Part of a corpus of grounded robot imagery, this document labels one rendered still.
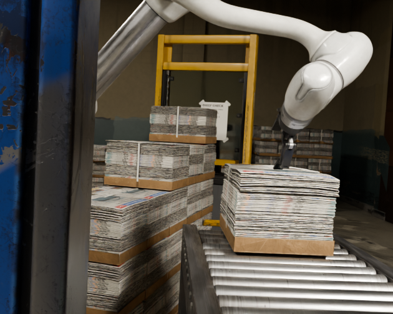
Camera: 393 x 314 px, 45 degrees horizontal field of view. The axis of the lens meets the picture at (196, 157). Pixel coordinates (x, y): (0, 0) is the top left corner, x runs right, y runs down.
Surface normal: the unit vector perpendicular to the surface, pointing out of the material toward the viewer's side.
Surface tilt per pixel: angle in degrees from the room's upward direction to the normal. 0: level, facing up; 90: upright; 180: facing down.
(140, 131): 90
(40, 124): 90
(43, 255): 90
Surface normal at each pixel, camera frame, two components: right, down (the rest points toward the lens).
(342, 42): -0.01, -0.50
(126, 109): 0.06, 0.06
